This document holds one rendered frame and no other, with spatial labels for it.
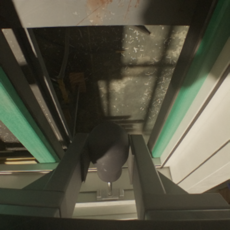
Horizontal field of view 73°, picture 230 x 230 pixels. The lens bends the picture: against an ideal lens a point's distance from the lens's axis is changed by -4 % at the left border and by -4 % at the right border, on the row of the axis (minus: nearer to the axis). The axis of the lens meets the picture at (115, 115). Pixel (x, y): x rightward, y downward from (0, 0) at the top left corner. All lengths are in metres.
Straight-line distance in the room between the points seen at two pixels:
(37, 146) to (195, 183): 0.24
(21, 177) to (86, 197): 0.13
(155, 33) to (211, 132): 0.97
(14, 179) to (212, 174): 0.34
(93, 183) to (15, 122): 0.18
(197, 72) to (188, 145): 0.13
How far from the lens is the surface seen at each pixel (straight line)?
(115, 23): 0.17
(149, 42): 1.16
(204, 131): 0.23
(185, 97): 0.20
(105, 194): 0.32
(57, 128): 0.75
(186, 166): 0.28
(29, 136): 0.26
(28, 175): 0.37
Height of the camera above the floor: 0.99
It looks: 37 degrees down
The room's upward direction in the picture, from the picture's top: 176 degrees clockwise
